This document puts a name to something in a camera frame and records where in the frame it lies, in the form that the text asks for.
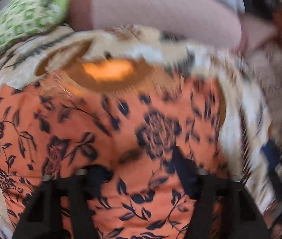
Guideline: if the orange black floral garment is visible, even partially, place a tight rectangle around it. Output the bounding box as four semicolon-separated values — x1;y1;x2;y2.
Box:
0;68;226;238

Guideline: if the beige leaf pattern blanket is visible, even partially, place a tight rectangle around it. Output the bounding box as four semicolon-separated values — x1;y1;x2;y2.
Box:
0;25;282;238

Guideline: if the striped beige pillow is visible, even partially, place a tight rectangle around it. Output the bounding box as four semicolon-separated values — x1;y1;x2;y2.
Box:
244;39;282;149

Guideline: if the pink bolster pillow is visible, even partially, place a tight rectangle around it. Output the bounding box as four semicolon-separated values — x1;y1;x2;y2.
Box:
67;0;242;49

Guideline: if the green white checkered pillow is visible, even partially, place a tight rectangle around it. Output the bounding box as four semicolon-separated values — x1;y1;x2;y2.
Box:
0;0;70;54

